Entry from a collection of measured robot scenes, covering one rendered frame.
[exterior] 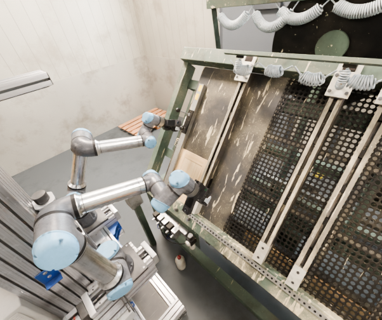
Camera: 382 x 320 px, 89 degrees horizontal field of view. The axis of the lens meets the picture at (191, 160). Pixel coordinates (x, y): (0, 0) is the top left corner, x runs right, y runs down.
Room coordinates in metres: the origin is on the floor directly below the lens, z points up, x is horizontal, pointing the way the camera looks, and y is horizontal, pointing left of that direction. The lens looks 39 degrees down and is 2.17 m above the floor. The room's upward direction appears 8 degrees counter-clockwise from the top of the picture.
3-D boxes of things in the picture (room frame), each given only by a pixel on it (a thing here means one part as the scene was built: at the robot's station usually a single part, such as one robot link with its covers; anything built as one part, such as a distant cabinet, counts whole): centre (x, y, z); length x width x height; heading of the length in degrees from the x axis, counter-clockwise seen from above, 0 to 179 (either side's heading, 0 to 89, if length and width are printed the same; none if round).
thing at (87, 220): (0.89, 0.80, 1.09); 0.15 x 0.15 x 0.10
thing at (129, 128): (4.25, 0.89, 0.05); 1.17 x 0.83 x 0.11; 130
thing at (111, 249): (0.51, 0.48, 1.20); 0.13 x 0.12 x 0.14; 27
